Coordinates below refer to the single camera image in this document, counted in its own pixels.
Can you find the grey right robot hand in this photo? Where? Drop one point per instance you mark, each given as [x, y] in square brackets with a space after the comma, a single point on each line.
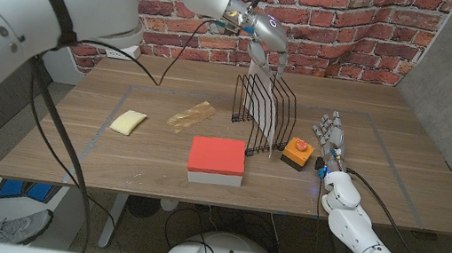
[331, 140]

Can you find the white paper sheet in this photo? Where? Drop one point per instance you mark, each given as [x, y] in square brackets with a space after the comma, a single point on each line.
[263, 100]

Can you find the white floor board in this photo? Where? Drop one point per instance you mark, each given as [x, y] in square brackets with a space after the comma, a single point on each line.
[64, 219]

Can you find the red and white box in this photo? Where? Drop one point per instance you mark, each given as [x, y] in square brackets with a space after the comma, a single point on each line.
[217, 156]

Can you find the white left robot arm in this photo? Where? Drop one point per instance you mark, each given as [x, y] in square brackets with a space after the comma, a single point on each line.
[46, 5]

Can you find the white power strip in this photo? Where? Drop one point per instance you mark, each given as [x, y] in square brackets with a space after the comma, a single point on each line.
[122, 55]

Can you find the orange block with red button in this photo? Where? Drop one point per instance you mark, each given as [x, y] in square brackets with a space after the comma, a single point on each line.
[296, 152]

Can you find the grey sneaker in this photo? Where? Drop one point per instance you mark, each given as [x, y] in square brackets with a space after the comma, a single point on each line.
[20, 228]

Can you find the tan translucent adhesive wrap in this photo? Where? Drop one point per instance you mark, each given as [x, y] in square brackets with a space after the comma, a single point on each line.
[191, 117]

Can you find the grey tape outline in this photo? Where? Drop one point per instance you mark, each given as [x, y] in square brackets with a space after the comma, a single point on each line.
[97, 134]

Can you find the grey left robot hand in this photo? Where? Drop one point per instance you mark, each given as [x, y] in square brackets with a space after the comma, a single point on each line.
[267, 31]

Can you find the blue floor pad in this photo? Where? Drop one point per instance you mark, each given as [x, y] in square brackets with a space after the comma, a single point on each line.
[11, 188]
[41, 191]

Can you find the red brick printed backdrop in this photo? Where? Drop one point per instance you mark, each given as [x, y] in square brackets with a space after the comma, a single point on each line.
[356, 38]

